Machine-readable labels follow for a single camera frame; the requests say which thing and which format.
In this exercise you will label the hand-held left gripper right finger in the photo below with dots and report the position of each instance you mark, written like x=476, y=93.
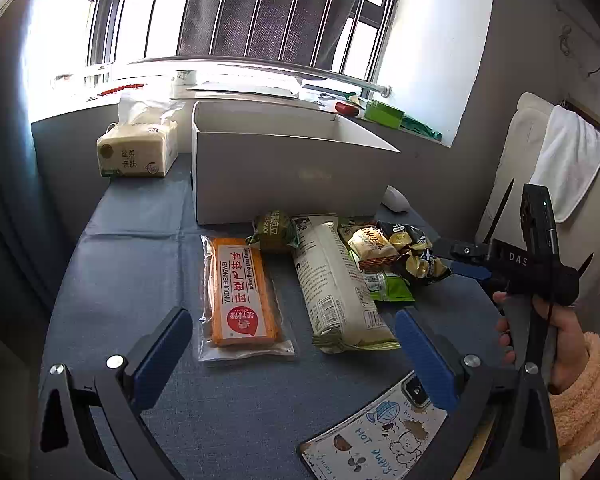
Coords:
x=426, y=362

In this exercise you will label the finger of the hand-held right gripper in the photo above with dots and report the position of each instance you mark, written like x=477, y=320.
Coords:
x=461, y=250
x=472, y=270

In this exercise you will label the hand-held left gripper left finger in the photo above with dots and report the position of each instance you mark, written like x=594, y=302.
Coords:
x=161, y=357

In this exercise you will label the dark chips packet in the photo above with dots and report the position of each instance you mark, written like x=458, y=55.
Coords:
x=421, y=260

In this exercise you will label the green seaweed snack packet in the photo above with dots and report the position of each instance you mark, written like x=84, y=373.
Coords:
x=392, y=288

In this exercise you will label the small cake packet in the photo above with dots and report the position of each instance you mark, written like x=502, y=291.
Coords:
x=372, y=247

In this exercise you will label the orange flatbread packet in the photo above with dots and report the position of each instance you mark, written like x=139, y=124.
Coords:
x=240, y=295

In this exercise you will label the long white cracker packet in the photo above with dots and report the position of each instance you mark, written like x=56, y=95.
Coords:
x=335, y=290

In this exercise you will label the small green snack packet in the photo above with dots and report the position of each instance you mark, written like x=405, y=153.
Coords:
x=275, y=232

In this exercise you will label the white cardboard box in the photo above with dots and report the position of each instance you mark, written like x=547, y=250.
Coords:
x=280, y=175

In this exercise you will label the person's right hand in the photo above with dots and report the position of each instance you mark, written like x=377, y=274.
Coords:
x=570, y=345

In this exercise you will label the phone with cartoon case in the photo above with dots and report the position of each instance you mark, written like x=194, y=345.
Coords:
x=370, y=435

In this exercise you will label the blue tablecloth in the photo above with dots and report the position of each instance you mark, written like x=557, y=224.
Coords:
x=130, y=260

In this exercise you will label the white chair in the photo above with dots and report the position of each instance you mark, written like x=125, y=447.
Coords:
x=510, y=160

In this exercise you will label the white towel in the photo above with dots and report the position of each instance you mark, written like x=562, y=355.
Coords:
x=570, y=160

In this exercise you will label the green plastic bag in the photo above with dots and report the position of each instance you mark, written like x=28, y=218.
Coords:
x=422, y=130

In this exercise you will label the green round tin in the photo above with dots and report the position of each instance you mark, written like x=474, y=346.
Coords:
x=384, y=114

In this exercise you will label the small red object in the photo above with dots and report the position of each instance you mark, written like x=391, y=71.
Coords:
x=346, y=108

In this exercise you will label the tissue pack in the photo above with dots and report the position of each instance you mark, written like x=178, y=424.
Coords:
x=135, y=152

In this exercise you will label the blue curtain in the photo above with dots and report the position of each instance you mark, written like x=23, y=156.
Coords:
x=10, y=185

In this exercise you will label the row of red pegs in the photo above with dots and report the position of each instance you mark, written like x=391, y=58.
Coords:
x=120, y=90

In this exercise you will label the dark hanging cloth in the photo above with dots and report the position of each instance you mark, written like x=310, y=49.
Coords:
x=270, y=15

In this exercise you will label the metal window grille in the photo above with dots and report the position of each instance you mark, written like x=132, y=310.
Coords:
x=115, y=10

